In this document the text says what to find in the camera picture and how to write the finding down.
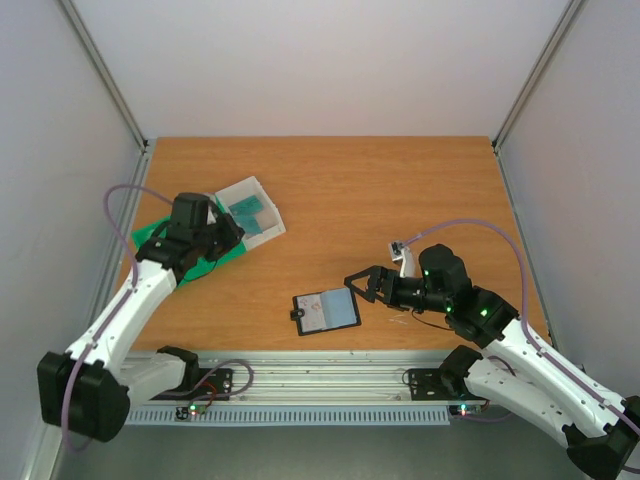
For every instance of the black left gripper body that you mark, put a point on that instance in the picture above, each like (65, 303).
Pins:
(216, 244)

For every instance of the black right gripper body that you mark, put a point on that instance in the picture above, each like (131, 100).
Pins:
(385, 287)

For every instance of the black card holder wallet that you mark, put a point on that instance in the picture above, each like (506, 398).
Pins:
(340, 311)

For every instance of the white cherry blossom VIP card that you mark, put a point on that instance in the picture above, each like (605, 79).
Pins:
(313, 318)

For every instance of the teal card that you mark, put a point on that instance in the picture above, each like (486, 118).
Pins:
(249, 205)
(249, 224)

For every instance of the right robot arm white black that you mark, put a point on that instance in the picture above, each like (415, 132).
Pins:
(598, 437)

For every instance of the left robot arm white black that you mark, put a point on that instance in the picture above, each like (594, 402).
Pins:
(85, 390)

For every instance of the teal card in white bin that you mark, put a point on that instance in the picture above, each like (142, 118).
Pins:
(249, 205)

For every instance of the green plastic sorting bin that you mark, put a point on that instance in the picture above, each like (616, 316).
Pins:
(197, 229)

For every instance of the right small circuit board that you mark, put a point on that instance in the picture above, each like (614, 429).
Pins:
(465, 409)

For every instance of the small circuit board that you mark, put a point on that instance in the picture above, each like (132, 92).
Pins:
(465, 409)
(187, 413)

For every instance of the left small circuit board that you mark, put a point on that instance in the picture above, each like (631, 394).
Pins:
(187, 413)

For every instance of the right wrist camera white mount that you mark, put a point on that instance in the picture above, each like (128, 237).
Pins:
(402, 256)

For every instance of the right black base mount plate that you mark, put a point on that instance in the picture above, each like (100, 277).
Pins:
(425, 384)

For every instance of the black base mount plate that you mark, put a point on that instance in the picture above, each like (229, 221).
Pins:
(425, 384)
(219, 382)

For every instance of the grey slotted cable duct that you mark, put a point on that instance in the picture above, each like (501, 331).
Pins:
(276, 416)

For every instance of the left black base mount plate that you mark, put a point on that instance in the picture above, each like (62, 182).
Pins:
(219, 382)

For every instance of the aluminium rail front frame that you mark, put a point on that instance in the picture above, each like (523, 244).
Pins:
(359, 377)

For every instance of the left aluminium frame post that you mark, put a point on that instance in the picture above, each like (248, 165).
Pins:
(90, 47)

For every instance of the aluminium frame post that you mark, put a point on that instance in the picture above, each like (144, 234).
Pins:
(90, 47)
(542, 63)

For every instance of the right aluminium frame post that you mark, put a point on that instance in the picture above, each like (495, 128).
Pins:
(542, 63)

